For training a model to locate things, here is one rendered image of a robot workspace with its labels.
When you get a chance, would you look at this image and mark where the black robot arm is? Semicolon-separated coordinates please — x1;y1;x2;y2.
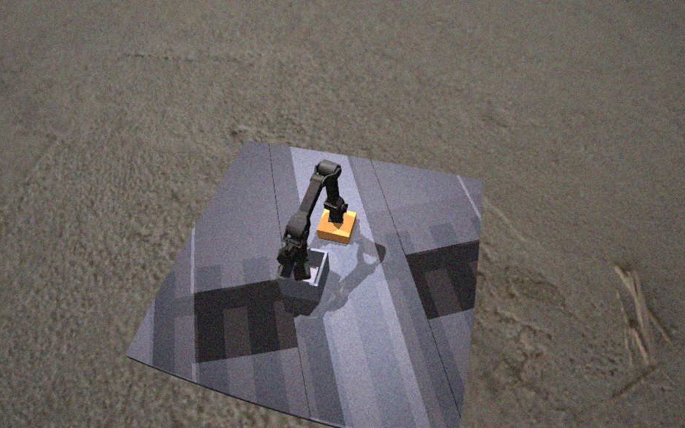
277;159;348;267

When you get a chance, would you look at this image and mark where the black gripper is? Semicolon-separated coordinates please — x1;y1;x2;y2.
294;247;311;281

